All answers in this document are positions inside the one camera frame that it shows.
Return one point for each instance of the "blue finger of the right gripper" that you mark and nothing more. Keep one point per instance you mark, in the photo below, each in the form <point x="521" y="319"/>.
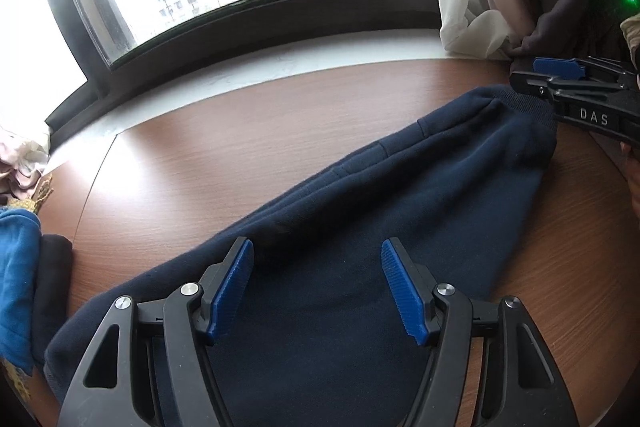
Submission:
<point x="540" y="89"/>
<point x="601" y="69"/>

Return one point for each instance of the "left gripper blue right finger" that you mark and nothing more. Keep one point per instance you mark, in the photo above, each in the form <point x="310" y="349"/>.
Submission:
<point x="411" y="286"/>

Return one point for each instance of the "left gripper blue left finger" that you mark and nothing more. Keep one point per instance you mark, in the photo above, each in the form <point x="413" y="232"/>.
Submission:
<point x="223" y="285"/>

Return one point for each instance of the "person's right hand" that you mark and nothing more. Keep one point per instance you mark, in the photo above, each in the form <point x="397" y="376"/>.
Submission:
<point x="632" y="173"/>

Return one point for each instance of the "folded black garment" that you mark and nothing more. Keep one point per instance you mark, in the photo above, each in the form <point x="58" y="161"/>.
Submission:
<point x="52" y="287"/>

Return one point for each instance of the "folded blue garment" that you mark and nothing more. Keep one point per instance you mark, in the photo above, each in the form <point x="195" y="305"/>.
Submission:
<point x="20" y="249"/>

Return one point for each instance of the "yellow plaid fringed blanket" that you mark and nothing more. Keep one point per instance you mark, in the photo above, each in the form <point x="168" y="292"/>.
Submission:
<point x="15" y="377"/>

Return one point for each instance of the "left pink curtain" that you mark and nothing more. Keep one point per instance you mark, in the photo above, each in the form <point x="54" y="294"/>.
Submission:
<point x="25" y="153"/>

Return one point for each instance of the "black window frame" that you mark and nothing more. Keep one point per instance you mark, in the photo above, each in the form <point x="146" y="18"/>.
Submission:
<point x="236" y="29"/>

